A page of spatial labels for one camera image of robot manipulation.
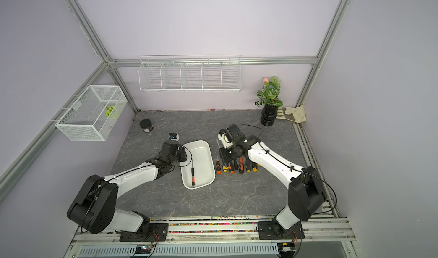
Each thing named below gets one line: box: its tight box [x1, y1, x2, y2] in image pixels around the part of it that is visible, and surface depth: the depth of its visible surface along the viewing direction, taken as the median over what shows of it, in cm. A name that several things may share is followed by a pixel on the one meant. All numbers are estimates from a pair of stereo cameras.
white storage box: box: [179, 139, 216, 190], surface depth 91 cm
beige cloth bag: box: [281, 105, 307, 124], surface depth 121 cm
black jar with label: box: [139, 118, 154, 133], surface depth 111 cm
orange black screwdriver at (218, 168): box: [215, 159, 222, 175], surface depth 93 cm
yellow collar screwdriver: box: [246, 160, 253, 173], surface depth 93 cm
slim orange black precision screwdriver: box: [191, 158, 196, 186], surface depth 91 cm
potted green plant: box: [254, 75, 283, 127], surface depth 101 cm
